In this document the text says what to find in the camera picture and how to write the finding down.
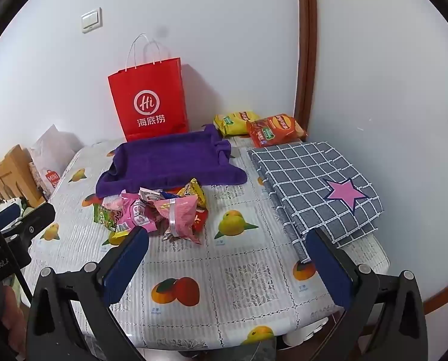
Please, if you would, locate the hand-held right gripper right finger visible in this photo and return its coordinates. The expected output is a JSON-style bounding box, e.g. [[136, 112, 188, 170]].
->
[[306, 227, 429, 361]]

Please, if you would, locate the fruit-print tablecloth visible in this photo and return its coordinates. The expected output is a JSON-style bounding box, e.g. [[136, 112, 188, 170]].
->
[[21, 135, 390, 350]]

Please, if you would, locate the brown wooden door frame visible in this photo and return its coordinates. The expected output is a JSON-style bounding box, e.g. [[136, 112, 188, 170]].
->
[[293, 0, 318, 141]]

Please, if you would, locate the brown wooden baseboard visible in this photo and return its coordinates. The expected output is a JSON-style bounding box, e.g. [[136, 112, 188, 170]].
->
[[423, 241, 448, 314]]

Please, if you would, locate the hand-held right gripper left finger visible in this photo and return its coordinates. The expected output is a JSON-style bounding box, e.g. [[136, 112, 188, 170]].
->
[[26, 226, 150, 361]]

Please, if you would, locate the yellow snack packet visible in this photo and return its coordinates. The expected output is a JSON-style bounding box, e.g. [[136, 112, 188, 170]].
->
[[177, 177, 208, 208]]

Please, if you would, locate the pile of snack packets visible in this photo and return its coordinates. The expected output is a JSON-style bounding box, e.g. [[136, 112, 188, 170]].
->
[[92, 177, 209, 247]]

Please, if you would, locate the white light switch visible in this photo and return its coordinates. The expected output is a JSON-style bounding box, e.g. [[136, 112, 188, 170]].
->
[[81, 8, 103, 34]]

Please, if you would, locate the white plastic bag red label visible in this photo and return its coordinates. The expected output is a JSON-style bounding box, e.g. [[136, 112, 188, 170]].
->
[[29, 124, 84, 200]]

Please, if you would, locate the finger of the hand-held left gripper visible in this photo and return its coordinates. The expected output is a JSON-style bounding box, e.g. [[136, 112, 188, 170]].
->
[[0, 203, 56, 267]]

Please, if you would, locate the purple towel basket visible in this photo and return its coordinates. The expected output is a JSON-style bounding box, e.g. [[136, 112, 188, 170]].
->
[[95, 124, 248, 199]]

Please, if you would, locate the red paper bag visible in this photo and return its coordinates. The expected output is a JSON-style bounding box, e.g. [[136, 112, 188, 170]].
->
[[108, 34, 190, 141]]

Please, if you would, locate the person's left hand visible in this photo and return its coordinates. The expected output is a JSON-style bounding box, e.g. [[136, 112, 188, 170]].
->
[[2, 285, 27, 354]]

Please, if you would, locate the orange chip bag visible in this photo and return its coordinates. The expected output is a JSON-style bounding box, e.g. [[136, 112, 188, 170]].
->
[[245, 115, 308, 148]]

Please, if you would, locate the yellow chip bag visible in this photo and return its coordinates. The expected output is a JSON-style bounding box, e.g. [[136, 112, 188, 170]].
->
[[213, 111, 261, 138]]

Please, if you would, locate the pink silver-seam snack packet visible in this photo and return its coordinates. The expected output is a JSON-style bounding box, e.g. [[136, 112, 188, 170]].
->
[[151, 196, 202, 245]]

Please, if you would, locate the white black-spotted cloth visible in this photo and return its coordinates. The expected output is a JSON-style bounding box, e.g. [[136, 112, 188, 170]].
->
[[0, 196, 28, 217]]

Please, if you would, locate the grey checked cloth pink star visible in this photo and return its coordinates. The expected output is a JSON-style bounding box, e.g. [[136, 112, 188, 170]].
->
[[246, 142, 384, 264]]

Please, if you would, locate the wooden chair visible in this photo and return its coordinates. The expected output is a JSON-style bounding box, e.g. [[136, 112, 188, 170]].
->
[[0, 144, 46, 211]]

